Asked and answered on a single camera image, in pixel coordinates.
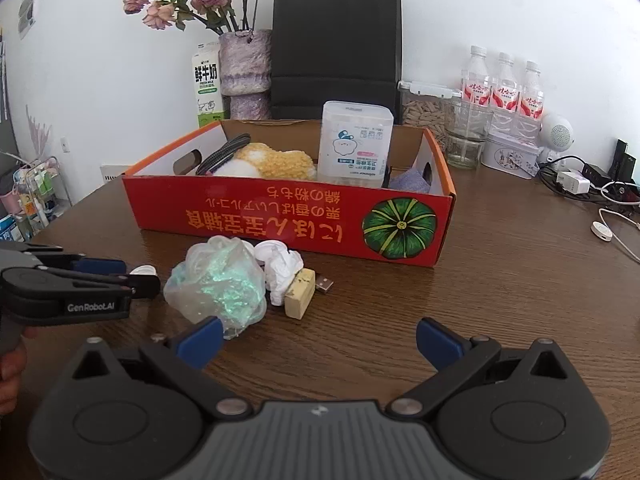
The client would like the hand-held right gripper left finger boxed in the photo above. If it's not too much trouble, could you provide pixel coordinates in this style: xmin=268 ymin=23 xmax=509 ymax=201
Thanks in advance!
xmin=65 ymin=317 xmax=253 ymax=418

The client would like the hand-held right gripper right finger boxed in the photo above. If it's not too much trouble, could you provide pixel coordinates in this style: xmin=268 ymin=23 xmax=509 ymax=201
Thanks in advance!
xmin=389 ymin=317 xmax=576 ymax=418

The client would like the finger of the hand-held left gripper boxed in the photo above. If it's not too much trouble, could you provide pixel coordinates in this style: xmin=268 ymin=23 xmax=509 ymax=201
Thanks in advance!
xmin=22 ymin=244 xmax=127 ymax=274
xmin=2 ymin=267 xmax=162 ymax=301

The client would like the iridescent plastic bag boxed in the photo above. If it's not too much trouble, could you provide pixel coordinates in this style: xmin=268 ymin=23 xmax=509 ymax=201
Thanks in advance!
xmin=163 ymin=237 xmax=269 ymax=341

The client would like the white tissue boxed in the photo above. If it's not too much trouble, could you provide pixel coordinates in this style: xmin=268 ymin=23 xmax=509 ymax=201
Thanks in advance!
xmin=262 ymin=250 xmax=305 ymax=307

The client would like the red and orange cardboard box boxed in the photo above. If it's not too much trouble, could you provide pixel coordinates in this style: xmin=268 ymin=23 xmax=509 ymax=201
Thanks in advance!
xmin=121 ymin=119 xmax=457 ymax=269

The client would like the yellow and white plush toy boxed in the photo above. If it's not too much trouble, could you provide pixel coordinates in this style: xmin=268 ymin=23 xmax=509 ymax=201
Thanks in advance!
xmin=212 ymin=142 xmax=317 ymax=181

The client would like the white cotton swab box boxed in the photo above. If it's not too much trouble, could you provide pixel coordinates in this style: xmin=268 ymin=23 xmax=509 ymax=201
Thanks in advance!
xmin=318 ymin=100 xmax=395 ymax=189

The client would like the clear seed storage container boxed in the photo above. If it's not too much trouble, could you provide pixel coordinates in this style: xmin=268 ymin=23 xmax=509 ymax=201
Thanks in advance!
xmin=397 ymin=80 xmax=464 ymax=149

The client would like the person's left hand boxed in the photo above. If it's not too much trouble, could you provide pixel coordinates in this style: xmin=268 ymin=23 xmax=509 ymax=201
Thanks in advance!
xmin=0 ymin=330 xmax=39 ymax=416

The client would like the white ribbed box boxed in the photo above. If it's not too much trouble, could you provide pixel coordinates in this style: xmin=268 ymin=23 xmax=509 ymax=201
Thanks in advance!
xmin=100 ymin=162 xmax=136 ymax=189

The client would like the cluttered storage cart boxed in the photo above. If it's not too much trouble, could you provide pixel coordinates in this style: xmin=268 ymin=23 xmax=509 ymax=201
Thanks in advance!
xmin=0 ymin=152 xmax=71 ymax=246

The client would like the beige block eraser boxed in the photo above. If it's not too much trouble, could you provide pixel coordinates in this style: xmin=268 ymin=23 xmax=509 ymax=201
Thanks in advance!
xmin=283 ymin=268 xmax=317 ymax=320

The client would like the pale dried pampas grass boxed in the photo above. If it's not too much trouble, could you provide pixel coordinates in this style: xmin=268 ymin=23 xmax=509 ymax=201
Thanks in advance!
xmin=24 ymin=104 xmax=54 ymax=159

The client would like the floral tin box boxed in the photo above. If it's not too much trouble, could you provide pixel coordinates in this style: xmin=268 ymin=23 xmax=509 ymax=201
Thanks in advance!
xmin=482 ymin=130 xmax=542 ymax=180

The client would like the clear drinking glass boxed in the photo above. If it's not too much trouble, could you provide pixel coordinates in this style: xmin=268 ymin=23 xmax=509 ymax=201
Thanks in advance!
xmin=443 ymin=99 xmax=494 ymax=170

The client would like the white and green milk carton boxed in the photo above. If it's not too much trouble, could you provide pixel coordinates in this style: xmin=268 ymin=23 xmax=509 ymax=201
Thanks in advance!
xmin=192 ymin=42 xmax=225 ymax=129

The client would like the white charger plug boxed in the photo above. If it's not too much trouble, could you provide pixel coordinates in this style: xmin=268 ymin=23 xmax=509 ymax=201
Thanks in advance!
xmin=556 ymin=170 xmax=591 ymax=195

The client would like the black charger block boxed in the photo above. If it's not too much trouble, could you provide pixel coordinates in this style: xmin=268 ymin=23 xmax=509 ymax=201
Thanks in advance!
xmin=580 ymin=162 xmax=614 ymax=186

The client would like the white round speaker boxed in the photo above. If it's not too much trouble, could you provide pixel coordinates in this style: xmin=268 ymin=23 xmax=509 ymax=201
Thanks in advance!
xmin=535 ymin=112 xmax=577 ymax=166

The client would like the mottled purple vase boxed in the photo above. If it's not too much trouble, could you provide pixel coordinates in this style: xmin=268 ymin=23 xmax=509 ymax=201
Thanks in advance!
xmin=218 ymin=29 xmax=274 ymax=121

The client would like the red label water bottle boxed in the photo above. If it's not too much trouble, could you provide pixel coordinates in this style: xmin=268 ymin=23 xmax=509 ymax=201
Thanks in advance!
xmin=459 ymin=45 xmax=494 ymax=111
xmin=516 ymin=60 xmax=546 ymax=136
xmin=489 ymin=51 xmax=521 ymax=134

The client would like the black upright device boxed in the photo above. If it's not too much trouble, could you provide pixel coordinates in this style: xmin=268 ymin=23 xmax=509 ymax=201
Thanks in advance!
xmin=610 ymin=138 xmax=637 ymax=181

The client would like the black paper bag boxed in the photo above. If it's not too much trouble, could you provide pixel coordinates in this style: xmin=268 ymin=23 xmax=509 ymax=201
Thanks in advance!
xmin=269 ymin=0 xmax=404 ymax=124

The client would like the grey braided cable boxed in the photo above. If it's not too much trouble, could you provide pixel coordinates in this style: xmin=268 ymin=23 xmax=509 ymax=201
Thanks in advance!
xmin=196 ymin=133 xmax=251 ymax=177

